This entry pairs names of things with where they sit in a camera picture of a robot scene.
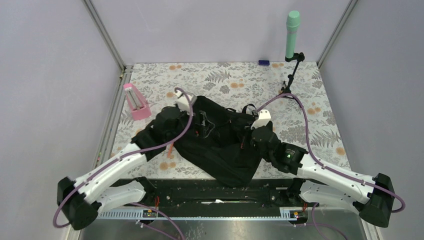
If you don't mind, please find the black student backpack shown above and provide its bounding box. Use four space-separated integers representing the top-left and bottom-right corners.
173 96 262 187

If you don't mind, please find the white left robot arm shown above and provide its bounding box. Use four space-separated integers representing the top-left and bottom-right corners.
52 104 195 230

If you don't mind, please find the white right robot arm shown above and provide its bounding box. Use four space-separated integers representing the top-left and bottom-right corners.
251 121 395 228

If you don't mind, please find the pink metronome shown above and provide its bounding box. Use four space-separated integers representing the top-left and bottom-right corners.
123 83 152 121

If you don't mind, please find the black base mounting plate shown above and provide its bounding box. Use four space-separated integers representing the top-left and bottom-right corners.
135 177 314 218

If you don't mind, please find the floral patterned table mat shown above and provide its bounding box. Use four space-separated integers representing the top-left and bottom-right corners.
105 61 355 180

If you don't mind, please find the small blue box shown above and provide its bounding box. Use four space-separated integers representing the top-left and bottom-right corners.
258 60 270 66

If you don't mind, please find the black microphone tripod stand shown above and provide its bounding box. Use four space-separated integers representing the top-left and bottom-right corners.
281 52 305 94

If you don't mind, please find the mint green microphone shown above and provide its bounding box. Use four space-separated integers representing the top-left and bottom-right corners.
285 10 301 62

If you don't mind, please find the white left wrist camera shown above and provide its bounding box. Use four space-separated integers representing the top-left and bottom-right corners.
174 90 197 115

